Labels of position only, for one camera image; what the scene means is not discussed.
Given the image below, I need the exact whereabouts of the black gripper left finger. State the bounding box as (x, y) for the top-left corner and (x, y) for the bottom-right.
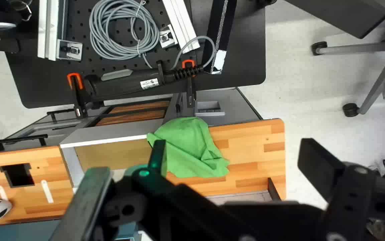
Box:
(50, 167), (115, 241)

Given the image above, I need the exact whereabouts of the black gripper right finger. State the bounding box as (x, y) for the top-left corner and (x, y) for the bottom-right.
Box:
(297, 139), (385, 241)

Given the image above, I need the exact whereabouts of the green cloth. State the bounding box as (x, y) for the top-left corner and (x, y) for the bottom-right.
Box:
(146, 117), (232, 180)

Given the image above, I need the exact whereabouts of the white toy sink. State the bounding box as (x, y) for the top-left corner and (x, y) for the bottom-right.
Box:
(59, 120), (177, 189)

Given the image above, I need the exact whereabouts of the wooden top toy kitchen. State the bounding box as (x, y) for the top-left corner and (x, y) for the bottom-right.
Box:
(0, 89), (288, 227)

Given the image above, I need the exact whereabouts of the grey office chair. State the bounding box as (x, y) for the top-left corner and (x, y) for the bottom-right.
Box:
(285, 0), (385, 120)

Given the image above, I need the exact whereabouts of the black box with label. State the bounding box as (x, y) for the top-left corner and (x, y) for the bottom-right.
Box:
(85, 66), (190, 104)

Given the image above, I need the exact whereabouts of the silver aluminium extrusion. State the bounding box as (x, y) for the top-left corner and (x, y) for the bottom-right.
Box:
(162, 0), (200, 45)
(37, 0), (69, 62)

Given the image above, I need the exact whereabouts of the black perforated table board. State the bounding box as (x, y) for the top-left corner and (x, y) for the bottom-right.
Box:
(5, 0), (268, 110)

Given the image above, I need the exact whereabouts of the black extrusion bar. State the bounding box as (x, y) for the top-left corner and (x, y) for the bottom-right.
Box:
(202, 0), (240, 77)

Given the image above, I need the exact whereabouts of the black clamp orange handle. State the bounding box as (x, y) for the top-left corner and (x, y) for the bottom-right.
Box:
(66, 72), (91, 120)
(157, 58), (204, 116)

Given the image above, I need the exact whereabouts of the grey corner bracket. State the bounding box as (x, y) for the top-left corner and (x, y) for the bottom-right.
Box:
(58, 39), (86, 62)
(158, 25), (180, 50)

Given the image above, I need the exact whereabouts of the coiled grey cable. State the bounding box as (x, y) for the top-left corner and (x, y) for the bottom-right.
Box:
(89, 0), (217, 72)

